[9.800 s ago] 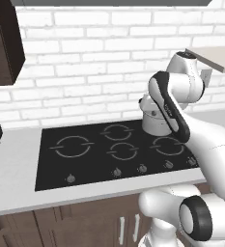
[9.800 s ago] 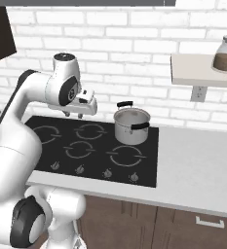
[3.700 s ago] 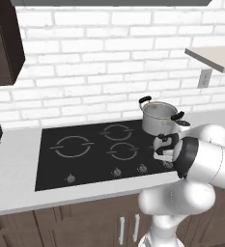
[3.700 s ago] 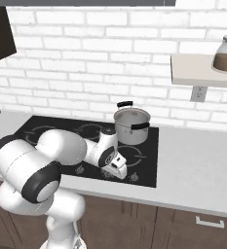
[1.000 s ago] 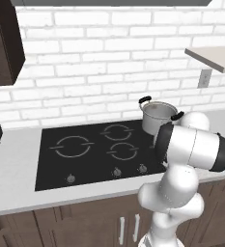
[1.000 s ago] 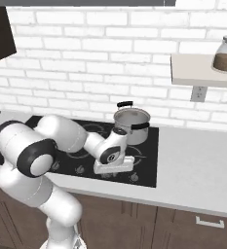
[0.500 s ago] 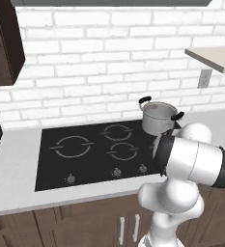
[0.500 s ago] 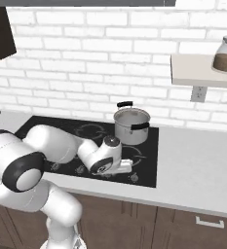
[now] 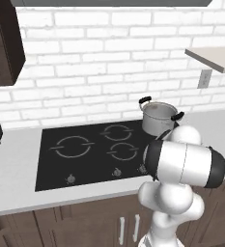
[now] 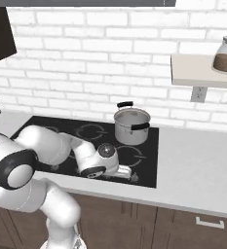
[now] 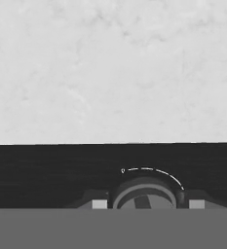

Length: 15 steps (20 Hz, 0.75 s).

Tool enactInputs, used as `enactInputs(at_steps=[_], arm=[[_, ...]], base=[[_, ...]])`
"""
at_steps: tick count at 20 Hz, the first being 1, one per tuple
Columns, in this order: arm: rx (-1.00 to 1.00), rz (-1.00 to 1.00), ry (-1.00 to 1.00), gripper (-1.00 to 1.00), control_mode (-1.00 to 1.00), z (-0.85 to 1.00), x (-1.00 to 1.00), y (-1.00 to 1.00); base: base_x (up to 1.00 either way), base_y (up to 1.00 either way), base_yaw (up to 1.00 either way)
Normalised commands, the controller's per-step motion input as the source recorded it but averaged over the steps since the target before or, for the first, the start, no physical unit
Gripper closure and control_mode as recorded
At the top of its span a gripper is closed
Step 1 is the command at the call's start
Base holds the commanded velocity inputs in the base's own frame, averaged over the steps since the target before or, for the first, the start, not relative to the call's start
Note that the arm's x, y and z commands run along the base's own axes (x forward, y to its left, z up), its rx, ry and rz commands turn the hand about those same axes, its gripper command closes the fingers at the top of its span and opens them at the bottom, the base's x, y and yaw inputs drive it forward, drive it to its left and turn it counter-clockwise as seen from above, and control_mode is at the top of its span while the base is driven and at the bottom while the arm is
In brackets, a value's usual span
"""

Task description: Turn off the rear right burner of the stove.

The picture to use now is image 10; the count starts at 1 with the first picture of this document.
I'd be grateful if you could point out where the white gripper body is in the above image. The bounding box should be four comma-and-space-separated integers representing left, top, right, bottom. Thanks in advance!
115, 163, 132, 180

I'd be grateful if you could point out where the black glass hob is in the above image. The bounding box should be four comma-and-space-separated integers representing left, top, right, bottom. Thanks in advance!
10, 115, 160, 190

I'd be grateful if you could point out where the brown cupboard door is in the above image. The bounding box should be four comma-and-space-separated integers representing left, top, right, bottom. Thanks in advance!
69, 193, 158, 249
0, 201, 51, 249

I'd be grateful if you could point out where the brown drawer front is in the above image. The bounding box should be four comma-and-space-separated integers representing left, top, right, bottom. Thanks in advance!
151, 205, 227, 249

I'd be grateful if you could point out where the grey range hood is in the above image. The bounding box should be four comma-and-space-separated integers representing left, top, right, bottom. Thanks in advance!
0, 0, 177, 8

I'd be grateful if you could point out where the steel pot with black handles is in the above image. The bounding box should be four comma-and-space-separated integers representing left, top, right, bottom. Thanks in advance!
113, 100, 152, 147

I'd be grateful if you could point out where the white drawer handle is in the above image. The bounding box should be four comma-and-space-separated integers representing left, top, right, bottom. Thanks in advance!
195, 216, 226, 231

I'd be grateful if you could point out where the grey wall socket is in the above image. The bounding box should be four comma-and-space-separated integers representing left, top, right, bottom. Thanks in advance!
189, 85, 208, 104

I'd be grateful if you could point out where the pale wall shelf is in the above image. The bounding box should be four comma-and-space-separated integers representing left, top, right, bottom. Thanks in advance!
170, 53, 227, 90

